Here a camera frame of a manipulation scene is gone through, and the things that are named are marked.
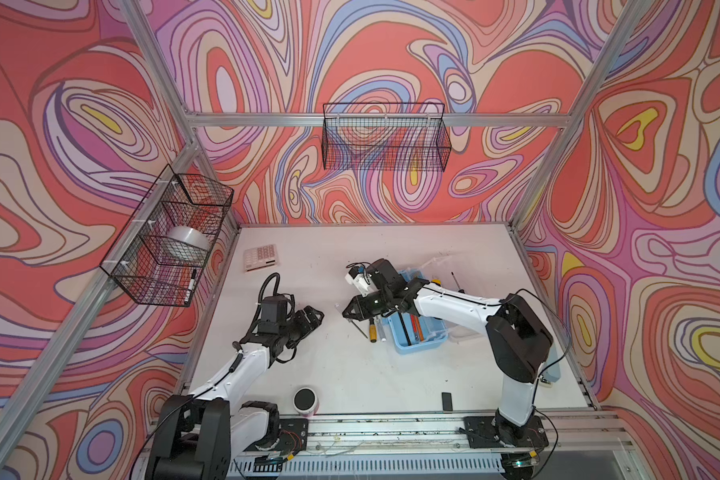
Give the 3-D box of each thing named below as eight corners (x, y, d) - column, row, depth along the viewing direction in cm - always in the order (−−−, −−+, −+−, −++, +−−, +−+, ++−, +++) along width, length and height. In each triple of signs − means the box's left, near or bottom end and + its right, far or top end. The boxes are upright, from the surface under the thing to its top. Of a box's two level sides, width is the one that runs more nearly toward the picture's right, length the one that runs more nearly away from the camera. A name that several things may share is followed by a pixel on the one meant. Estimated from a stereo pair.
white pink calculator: (245, 272, 107) (243, 268, 105) (245, 253, 113) (243, 249, 111) (278, 265, 109) (276, 261, 107) (276, 247, 115) (275, 243, 113)
